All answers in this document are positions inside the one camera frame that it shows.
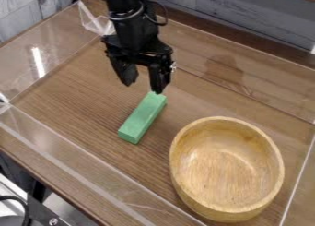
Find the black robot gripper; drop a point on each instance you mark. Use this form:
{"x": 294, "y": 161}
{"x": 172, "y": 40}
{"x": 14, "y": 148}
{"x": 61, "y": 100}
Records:
{"x": 134, "y": 45}

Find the green rectangular block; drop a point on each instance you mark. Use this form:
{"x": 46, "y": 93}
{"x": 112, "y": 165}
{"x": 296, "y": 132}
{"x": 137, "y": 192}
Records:
{"x": 141, "y": 119}

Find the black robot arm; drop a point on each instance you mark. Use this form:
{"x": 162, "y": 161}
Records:
{"x": 125, "y": 6}

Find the brown wooden bowl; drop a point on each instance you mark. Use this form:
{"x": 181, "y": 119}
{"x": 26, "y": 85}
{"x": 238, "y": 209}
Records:
{"x": 228, "y": 168}

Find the clear acrylic corner bracket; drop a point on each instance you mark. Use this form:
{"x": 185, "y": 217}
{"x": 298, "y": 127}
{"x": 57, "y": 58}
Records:
{"x": 101, "y": 25}

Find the clear acrylic enclosure wall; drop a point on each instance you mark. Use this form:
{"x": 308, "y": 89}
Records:
{"x": 66, "y": 105}

